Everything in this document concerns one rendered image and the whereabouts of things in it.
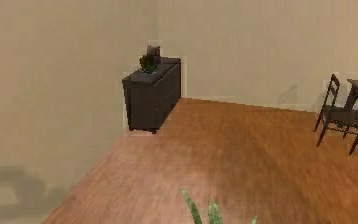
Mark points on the dark brown chest of drawers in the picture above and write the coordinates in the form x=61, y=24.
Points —
x=152, y=100

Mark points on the small dark green plant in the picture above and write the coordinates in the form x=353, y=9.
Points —
x=148, y=63

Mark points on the light green leafy plant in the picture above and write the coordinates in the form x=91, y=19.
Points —
x=213, y=212

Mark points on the dark brown wooden chair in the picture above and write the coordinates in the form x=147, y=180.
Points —
x=341, y=116

